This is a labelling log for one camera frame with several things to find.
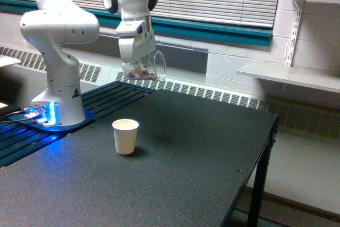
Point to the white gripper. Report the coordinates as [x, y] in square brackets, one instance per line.
[136, 38]

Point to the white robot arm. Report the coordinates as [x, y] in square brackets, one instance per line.
[59, 22]

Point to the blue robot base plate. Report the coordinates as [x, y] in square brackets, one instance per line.
[60, 129]

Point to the white object at left edge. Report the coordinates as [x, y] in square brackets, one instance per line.
[8, 61]

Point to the white paper cup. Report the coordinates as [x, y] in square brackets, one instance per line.
[125, 135]

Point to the white shelf rail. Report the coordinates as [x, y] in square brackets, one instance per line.
[291, 45]

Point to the black table leg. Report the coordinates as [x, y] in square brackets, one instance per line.
[260, 179]

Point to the baseboard radiator vent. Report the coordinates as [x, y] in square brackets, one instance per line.
[303, 118]

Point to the clear plastic cup with candies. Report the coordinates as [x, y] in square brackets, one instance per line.
[151, 67]

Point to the lower white wall shelf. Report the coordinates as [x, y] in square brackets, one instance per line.
[291, 75]

